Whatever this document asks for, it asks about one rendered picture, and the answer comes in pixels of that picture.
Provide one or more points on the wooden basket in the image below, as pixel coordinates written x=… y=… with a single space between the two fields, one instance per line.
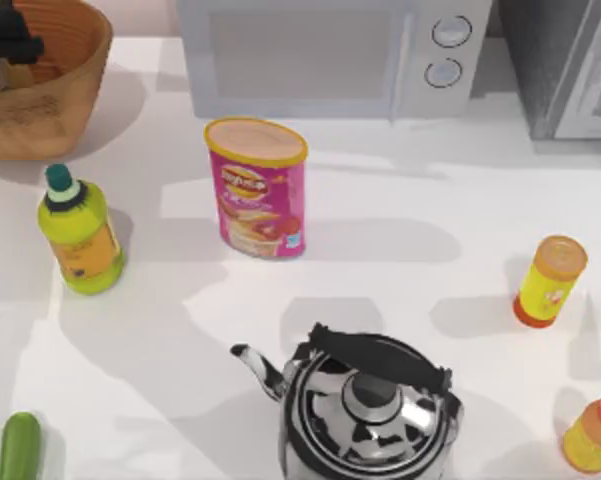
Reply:
x=55 y=115

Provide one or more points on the green bottle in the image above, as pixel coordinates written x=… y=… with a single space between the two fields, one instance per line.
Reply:
x=85 y=240

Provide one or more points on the pale microwave oven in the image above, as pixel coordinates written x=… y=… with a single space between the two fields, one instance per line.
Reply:
x=300 y=60

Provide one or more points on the pink chips can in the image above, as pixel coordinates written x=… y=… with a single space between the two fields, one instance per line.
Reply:
x=260 y=200

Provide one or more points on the green cucumber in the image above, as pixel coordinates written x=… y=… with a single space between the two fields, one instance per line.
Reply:
x=20 y=447

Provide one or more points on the round microwave knob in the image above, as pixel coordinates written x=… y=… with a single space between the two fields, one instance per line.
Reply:
x=452 y=30
x=443 y=73

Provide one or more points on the shiny metal kettle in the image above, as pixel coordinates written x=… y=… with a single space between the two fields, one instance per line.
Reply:
x=370 y=415

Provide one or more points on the grey cabinet with dark inside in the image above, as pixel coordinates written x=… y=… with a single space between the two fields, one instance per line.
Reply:
x=570 y=75

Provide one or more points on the yellow and orange can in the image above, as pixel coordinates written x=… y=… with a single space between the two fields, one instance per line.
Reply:
x=547 y=285

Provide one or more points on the yellow bottle with red cap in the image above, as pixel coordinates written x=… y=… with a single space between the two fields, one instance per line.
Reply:
x=595 y=440

